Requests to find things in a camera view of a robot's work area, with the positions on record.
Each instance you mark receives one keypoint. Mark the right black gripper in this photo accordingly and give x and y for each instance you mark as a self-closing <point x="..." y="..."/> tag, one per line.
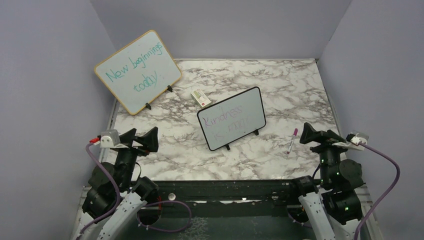
<point x="310" y="134"/>

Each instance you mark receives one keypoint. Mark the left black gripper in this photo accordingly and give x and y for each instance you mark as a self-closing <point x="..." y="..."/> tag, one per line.
<point x="149" y="140"/>

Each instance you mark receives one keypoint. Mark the magenta capped whiteboard marker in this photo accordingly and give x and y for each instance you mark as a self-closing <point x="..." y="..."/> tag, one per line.
<point x="292" y="140"/>

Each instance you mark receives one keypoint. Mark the black-framed whiteboard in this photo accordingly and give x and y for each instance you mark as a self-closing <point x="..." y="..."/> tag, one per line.
<point x="233" y="118"/>

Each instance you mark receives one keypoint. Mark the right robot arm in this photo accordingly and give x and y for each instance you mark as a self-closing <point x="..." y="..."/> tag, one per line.
<point x="331" y="204"/>

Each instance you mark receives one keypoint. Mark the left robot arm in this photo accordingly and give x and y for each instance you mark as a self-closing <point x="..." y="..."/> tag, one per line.
<point x="113" y="196"/>

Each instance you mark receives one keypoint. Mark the wood-framed whiteboard with writing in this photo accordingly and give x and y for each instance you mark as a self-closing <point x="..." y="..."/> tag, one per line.
<point x="139" y="72"/>

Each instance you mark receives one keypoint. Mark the small green white box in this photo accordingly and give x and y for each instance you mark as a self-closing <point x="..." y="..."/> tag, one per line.
<point x="200" y="98"/>

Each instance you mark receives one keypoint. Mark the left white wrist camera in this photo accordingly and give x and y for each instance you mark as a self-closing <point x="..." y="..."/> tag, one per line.
<point x="110" y="139"/>

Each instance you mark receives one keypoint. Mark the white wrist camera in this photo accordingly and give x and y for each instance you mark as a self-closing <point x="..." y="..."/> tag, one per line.
<point x="110" y="139"/>
<point x="355" y="141"/>

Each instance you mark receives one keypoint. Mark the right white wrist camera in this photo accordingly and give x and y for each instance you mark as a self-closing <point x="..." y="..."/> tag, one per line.
<point x="355" y="141"/>

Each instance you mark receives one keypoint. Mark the black metal base rail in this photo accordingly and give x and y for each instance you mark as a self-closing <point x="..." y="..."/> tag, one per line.
<point x="205" y="198"/>

